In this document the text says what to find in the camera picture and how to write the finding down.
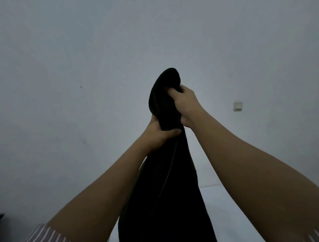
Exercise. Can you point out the person's left hand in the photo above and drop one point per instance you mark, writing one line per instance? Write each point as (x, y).
(157, 136)

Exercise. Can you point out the person's right hand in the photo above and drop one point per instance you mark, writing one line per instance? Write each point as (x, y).
(187, 103)

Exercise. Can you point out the person's left thumb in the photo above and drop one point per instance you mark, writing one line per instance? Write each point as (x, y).
(172, 132)

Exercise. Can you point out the person's right thumb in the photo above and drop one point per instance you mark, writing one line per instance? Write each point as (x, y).
(184, 121)

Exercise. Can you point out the black cloth garment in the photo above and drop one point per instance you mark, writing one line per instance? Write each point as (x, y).
(167, 174)

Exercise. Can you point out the person's right forearm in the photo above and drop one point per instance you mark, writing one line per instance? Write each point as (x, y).
(259, 184)

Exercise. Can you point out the person's left forearm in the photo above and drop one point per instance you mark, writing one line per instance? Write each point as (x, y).
(99, 197)

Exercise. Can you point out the striped shirt sleeve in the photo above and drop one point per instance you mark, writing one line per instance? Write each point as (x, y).
(44, 234)

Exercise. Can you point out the white wall switch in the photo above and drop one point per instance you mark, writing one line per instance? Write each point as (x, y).
(237, 105)

